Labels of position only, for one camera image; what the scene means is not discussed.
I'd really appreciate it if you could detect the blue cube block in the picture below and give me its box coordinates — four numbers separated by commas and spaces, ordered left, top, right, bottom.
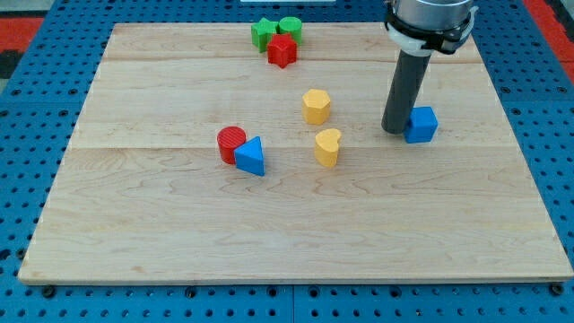
404, 106, 439, 144

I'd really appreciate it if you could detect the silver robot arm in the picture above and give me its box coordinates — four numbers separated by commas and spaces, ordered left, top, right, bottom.
385, 0, 479, 57

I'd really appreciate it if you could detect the blue triangle block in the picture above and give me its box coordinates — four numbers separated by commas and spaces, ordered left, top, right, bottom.
234, 136, 265, 177

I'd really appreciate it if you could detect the yellow heart block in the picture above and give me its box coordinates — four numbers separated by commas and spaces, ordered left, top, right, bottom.
314, 128, 342, 168

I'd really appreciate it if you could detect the red cylinder block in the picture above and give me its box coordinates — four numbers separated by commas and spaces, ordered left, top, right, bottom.
216, 126, 247, 164

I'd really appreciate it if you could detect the yellow hexagon block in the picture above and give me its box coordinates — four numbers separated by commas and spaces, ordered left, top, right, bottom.
301, 89, 331, 125

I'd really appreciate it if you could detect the light wooden board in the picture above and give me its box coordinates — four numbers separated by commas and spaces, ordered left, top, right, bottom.
19, 23, 573, 285

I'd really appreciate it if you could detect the red star block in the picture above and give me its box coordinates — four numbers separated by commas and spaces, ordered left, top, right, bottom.
267, 33, 298, 68

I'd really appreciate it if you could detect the green star block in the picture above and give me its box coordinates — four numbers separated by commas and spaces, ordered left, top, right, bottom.
250, 17, 279, 53

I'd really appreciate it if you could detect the green cylinder block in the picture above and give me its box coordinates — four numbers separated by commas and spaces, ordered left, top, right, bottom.
278, 16, 303, 45

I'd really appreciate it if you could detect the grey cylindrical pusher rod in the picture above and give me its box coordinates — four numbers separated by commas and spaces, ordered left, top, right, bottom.
381, 50, 430, 135

